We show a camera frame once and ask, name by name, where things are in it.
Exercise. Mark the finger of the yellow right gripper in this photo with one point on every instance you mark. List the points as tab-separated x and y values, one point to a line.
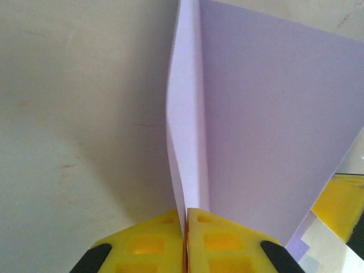
341	204

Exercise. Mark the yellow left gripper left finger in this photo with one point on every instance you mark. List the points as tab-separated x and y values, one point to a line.
148	244

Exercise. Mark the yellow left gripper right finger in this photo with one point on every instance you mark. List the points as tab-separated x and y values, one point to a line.
227	244

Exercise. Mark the lilac paper sheet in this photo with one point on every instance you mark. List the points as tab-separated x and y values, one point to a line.
270	113

